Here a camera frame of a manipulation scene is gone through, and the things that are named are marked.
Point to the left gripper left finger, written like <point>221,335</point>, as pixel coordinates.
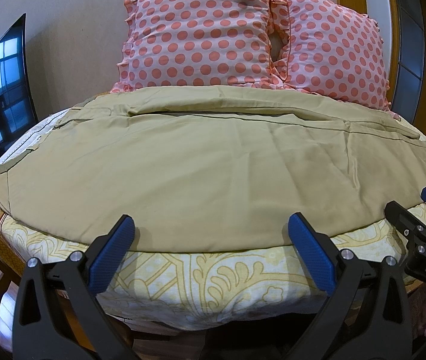
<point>41,329</point>

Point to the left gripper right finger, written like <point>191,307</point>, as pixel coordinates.
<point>366,314</point>

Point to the khaki beige pants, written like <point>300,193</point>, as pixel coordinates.
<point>213,169</point>

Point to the yellow patterned bed sheet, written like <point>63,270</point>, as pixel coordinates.
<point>195,291</point>

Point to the right pink polka-dot pillow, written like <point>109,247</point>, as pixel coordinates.
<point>330,50</point>

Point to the pink polka-dot pillow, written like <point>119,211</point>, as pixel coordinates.
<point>330,50</point>
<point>197,43</point>

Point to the black television screen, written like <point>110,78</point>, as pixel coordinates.
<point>17,110</point>

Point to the left pink polka-dot pillow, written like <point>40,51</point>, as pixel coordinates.
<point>197,43</point>

